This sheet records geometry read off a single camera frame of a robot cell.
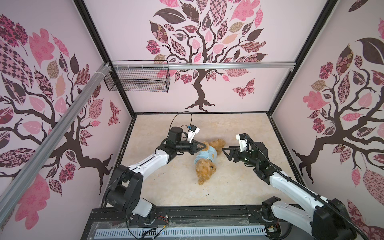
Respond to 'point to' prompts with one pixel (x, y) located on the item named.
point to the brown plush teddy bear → (204, 167)
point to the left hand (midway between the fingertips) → (204, 146)
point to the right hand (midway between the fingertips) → (227, 146)
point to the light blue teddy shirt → (210, 154)
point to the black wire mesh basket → (139, 80)
